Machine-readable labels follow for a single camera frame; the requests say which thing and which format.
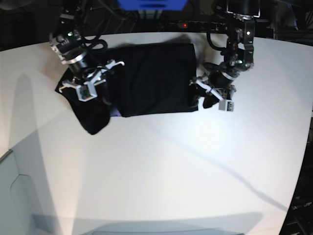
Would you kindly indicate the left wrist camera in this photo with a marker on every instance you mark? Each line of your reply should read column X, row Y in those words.
column 226, row 105

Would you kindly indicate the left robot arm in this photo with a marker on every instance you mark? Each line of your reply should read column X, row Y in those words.
column 240, row 16

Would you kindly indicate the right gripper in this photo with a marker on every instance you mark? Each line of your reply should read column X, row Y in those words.
column 86, row 73

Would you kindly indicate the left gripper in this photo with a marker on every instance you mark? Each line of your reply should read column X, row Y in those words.
column 212, row 86

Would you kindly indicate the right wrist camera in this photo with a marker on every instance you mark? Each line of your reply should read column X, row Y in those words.
column 86, row 92

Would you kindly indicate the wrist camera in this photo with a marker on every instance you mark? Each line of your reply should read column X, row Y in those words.
column 226, row 105
column 86, row 92

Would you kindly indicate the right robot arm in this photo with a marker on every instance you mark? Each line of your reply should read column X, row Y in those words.
column 77, row 52

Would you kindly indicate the blue plastic box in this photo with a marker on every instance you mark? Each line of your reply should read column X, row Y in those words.
column 172, row 5

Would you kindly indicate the black power strip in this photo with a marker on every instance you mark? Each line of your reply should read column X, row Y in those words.
column 194, row 26

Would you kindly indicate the black T-shirt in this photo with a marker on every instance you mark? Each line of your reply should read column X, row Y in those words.
column 154, row 80

